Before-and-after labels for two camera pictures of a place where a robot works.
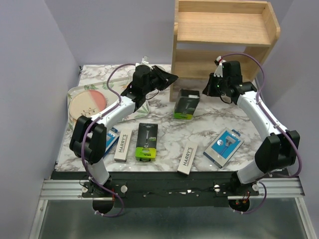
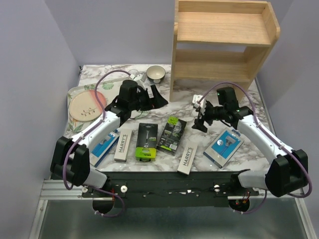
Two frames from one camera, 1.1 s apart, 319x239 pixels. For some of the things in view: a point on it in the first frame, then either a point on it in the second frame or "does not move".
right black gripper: (209, 90) to (199, 122)
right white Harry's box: (187, 157) does not move
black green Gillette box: (186, 103) to (170, 140)
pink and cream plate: (86, 103) does not move
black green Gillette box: (146, 146) does not move
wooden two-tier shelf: (235, 30) does not move
